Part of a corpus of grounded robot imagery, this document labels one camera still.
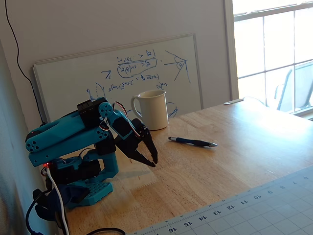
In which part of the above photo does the dark blue pen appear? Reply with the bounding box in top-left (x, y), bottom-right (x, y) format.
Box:
top-left (168, 136), bottom-right (218, 148)

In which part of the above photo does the white framed window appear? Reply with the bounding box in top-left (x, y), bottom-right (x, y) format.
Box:
top-left (224, 0), bottom-right (313, 121)

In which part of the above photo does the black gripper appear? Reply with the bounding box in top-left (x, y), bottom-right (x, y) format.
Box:
top-left (114, 118), bottom-right (159, 168)

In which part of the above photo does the grey gridded cutting mat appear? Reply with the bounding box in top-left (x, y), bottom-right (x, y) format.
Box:
top-left (126, 165), bottom-right (313, 235)

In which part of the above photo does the white usb cable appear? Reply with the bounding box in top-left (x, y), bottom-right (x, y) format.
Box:
top-left (45, 168), bottom-right (71, 235)

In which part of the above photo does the whiteboard with blue writing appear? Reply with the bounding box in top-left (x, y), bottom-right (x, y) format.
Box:
top-left (32, 33), bottom-right (204, 123)

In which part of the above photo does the blue table clamp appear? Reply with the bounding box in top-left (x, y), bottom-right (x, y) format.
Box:
top-left (33, 184), bottom-right (89, 222)

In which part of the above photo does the thin black wall cable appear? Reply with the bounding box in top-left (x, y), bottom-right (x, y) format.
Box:
top-left (4, 0), bottom-right (47, 125)

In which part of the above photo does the grey patio chair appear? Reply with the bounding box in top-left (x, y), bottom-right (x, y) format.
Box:
top-left (273, 60), bottom-right (313, 114)

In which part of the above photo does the flat white stick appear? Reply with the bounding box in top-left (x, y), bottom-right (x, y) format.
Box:
top-left (223, 98), bottom-right (245, 106)

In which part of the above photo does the black power cable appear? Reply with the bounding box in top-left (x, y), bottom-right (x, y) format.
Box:
top-left (25, 188), bottom-right (51, 235)

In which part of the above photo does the white ceramic mug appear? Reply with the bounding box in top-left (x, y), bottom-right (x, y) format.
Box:
top-left (130, 89), bottom-right (170, 131)

